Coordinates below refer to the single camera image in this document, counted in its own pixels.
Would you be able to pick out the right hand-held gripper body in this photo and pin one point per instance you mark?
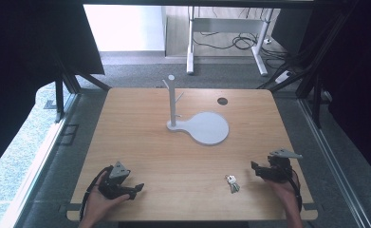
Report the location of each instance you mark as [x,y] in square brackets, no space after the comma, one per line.
[279,169]

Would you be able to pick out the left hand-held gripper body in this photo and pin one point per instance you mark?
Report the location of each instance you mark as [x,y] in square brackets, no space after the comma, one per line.
[114,186]

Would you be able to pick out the person's right hand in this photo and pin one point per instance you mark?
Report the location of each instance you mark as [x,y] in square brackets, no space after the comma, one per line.
[282,191]

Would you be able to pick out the person's left hand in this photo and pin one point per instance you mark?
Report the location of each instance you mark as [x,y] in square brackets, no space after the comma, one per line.
[98,204]

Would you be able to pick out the bunch of keys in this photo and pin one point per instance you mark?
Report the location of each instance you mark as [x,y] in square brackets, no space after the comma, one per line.
[232,183]

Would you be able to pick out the white stand with round base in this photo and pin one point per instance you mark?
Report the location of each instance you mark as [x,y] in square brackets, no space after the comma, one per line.
[205,128]

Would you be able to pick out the black metal stand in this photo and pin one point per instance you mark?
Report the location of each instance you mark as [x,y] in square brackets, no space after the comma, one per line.
[66,83]
[312,72]

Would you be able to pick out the black curtain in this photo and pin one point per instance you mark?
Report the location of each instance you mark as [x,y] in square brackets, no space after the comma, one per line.
[22,63]
[357,79]

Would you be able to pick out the white board panel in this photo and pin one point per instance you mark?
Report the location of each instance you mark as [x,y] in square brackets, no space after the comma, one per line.
[124,27]

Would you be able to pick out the aluminium floor rail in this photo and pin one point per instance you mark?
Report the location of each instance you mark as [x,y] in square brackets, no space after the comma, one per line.
[37,164]
[335,164]

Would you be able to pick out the white metal desk frame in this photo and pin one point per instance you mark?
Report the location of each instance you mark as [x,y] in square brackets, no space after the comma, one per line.
[227,24]

